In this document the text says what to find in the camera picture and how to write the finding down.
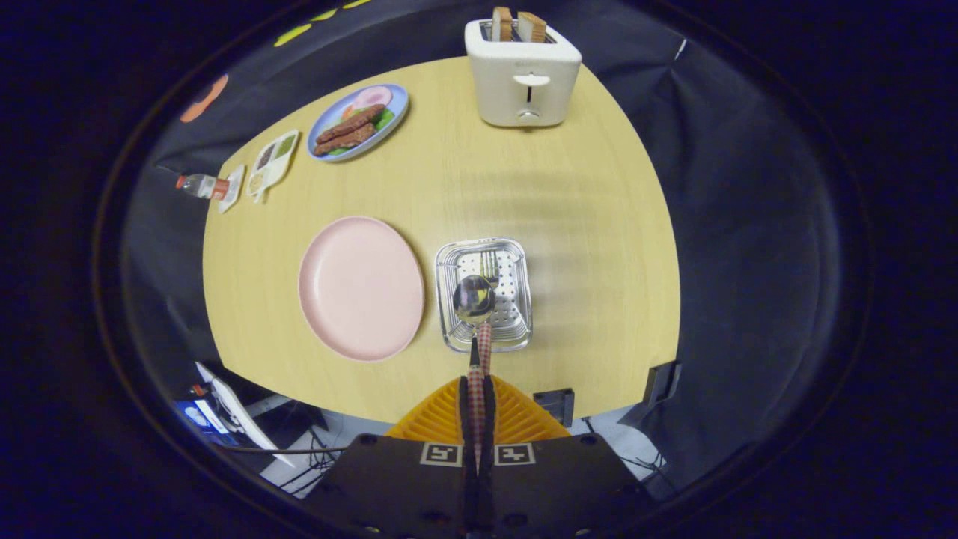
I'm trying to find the black table clamp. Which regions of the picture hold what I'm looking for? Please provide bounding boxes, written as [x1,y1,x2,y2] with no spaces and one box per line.
[533,388,576,427]
[644,361,683,407]

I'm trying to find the white stand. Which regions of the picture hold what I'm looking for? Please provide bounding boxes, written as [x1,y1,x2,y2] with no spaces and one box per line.
[195,362,296,469]

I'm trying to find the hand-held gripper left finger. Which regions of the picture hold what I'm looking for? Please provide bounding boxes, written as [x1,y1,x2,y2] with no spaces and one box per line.
[314,377,477,539]

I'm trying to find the pink plate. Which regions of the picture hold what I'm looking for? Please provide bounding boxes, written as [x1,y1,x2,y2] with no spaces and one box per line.
[298,216,426,363]

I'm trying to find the blue plate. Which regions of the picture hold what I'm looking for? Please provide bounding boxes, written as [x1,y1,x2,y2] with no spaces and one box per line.
[307,83,410,162]

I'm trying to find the blue screen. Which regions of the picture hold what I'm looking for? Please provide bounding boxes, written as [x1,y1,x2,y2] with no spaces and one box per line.
[174,399,233,446]

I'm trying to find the pink ham slice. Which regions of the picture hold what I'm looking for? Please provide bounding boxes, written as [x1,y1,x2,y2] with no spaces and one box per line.
[352,86,394,112]

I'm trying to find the metal wire basket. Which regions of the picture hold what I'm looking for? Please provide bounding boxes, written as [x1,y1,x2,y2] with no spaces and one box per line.
[435,238,534,353]

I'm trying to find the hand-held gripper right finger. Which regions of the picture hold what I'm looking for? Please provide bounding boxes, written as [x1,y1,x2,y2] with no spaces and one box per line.
[483,374,652,539]

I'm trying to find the brown meat strip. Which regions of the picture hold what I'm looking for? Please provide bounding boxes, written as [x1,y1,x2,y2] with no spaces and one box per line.
[316,104,386,145]
[314,124,376,156]

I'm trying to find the fork with red checked handle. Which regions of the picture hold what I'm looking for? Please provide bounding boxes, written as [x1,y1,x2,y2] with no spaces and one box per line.
[479,251,501,375]

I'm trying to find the clear plastic bottle red label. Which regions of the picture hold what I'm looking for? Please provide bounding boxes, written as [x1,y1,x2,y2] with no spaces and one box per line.
[176,174,231,201]

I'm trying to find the black cable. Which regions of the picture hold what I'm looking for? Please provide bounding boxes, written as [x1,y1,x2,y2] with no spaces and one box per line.
[217,445,353,459]

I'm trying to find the white seasoning tray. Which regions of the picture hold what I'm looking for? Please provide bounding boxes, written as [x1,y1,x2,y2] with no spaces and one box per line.
[247,130,300,203]

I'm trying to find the spoon with red checked handle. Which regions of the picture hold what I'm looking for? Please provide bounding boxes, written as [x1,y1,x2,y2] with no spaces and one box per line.
[453,275,496,474]

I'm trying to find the white toaster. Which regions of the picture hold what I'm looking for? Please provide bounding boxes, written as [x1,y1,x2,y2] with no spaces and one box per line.
[464,19,583,128]

